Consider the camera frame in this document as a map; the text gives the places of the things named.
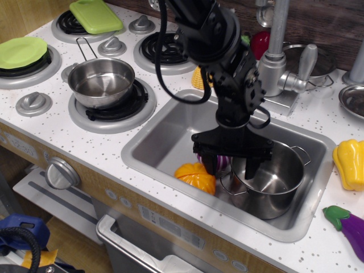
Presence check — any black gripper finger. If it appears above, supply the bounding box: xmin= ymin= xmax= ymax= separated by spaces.
xmin=202 ymin=154 xmax=218 ymax=175
xmin=245 ymin=158 xmax=263 ymax=180

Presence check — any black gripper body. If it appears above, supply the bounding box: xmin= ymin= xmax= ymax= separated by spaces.
xmin=192 ymin=126 xmax=274 ymax=160

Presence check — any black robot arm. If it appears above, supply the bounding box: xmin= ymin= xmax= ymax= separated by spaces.
xmin=159 ymin=1 xmax=274 ymax=179

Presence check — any grey sink basin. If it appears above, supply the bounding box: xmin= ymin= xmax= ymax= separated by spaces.
xmin=121 ymin=98 xmax=335 ymax=242

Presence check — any steel strainer pot behind faucet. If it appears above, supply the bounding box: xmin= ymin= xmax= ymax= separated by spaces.
xmin=283 ymin=43 xmax=337 ymax=90

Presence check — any purple striped toy onion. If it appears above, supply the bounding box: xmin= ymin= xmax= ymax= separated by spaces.
xmin=195 ymin=154 xmax=231 ymax=172

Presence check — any orange toy pumpkin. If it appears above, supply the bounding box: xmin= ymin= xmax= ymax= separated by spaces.
xmin=174 ymin=163 xmax=216 ymax=196

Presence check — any silver toy faucet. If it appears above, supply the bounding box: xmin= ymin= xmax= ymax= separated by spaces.
xmin=258 ymin=0 xmax=318 ymax=116

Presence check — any yellow toy corn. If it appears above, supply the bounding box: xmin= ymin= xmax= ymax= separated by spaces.
xmin=191 ymin=67 xmax=213 ymax=90

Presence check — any front right stove burner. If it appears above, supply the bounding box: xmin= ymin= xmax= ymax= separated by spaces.
xmin=68 ymin=78 xmax=156 ymax=134

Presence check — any stove burner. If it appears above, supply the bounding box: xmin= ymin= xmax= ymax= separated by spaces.
xmin=68 ymin=78 xmax=156 ymax=134
xmin=1 ymin=45 xmax=61 ymax=90
xmin=133 ymin=31 xmax=196 ymax=76
xmin=51 ymin=10 xmax=115 ymax=44

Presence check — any yellow toy bell pepper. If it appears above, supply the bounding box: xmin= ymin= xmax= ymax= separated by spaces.
xmin=333 ymin=139 xmax=363 ymax=192

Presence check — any back right stove burner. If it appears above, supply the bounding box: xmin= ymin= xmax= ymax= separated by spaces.
xmin=133 ymin=31 xmax=196 ymax=76

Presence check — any red toy pepper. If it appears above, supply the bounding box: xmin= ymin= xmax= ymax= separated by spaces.
xmin=250 ymin=31 xmax=270 ymax=60

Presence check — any green toy cabbage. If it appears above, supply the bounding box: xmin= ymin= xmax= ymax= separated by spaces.
xmin=241 ymin=33 xmax=251 ymax=46

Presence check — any purple toy eggplant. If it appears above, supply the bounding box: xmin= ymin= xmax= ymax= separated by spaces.
xmin=322 ymin=205 xmax=363 ymax=262

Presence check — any steel bowl at right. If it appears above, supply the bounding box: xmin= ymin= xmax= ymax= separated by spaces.
xmin=338 ymin=84 xmax=363 ymax=119

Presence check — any hanging silver ladle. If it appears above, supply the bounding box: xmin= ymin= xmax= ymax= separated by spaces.
xmin=255 ymin=0 xmax=275 ymax=28

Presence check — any silver oven dial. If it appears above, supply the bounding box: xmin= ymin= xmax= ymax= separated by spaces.
xmin=45 ymin=157 xmax=81 ymax=190

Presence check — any grey stove knob middle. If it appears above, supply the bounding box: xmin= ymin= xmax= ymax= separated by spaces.
xmin=97 ymin=36 xmax=127 ymax=57

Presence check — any grey stove knob back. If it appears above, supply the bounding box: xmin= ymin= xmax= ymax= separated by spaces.
xmin=129 ymin=15 xmax=155 ymax=35

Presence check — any grey stove knob behind saucepan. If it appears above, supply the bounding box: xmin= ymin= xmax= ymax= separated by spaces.
xmin=61 ymin=63 xmax=78 ymax=83

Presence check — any grey stove knob front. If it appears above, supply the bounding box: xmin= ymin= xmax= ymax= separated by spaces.
xmin=15 ymin=92 xmax=52 ymax=117

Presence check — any green cutting board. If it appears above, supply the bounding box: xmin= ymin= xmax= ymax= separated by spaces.
xmin=69 ymin=1 xmax=123 ymax=34

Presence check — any back left stove burner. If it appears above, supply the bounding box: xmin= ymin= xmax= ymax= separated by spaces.
xmin=51 ymin=10 xmax=115 ymax=44

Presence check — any front left stove burner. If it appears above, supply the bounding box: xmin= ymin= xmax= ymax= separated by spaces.
xmin=1 ymin=45 xmax=61 ymax=90

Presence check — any green plate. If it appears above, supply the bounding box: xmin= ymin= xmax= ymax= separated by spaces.
xmin=1 ymin=36 xmax=48 ymax=69

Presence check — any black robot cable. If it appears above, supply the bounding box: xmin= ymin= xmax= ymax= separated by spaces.
xmin=155 ymin=0 xmax=213 ymax=105

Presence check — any grey oven door handle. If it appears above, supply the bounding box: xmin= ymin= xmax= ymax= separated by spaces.
xmin=96 ymin=214 xmax=171 ymax=273

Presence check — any grey post at right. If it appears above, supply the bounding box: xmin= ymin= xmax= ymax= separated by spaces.
xmin=342 ymin=42 xmax=364 ymax=85

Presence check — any steel saucepan with handle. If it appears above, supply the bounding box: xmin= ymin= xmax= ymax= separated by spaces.
xmin=67 ymin=37 xmax=136 ymax=110

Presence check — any blue clamp with black cable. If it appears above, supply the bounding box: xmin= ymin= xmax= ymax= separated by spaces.
xmin=1 ymin=213 xmax=50 ymax=272

